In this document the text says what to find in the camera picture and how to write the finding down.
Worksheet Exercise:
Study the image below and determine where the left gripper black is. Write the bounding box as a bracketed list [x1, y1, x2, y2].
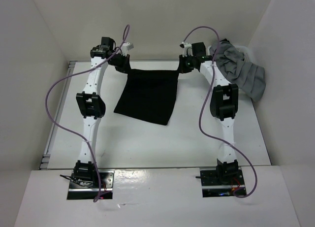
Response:
[108, 52, 132, 75]

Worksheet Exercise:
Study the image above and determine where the black skirt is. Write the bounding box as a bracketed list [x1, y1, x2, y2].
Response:
[114, 69, 179, 126]

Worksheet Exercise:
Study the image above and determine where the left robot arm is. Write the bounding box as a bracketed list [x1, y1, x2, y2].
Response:
[72, 37, 133, 188]

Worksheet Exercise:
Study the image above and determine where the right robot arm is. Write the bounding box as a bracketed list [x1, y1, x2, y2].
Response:
[178, 41, 239, 185]

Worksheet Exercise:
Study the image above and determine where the grey skirt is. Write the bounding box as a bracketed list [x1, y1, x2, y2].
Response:
[210, 40, 266, 102]

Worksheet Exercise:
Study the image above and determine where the white plastic basket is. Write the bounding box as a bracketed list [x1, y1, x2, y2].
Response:
[207, 43, 255, 65]

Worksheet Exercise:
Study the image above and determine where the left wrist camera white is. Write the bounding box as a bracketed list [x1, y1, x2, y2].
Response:
[121, 42, 134, 55]

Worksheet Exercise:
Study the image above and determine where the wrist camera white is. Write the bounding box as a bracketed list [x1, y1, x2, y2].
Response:
[180, 42, 192, 57]
[121, 42, 134, 55]

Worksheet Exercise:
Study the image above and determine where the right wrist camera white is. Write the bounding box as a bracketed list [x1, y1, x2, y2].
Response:
[180, 42, 192, 57]

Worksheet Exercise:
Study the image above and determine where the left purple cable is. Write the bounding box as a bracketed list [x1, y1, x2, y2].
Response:
[45, 24, 131, 203]

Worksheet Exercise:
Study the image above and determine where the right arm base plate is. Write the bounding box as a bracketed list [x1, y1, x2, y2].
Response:
[196, 167, 247, 197]

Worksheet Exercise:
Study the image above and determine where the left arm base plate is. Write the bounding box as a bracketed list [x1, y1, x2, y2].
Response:
[60, 169, 115, 200]

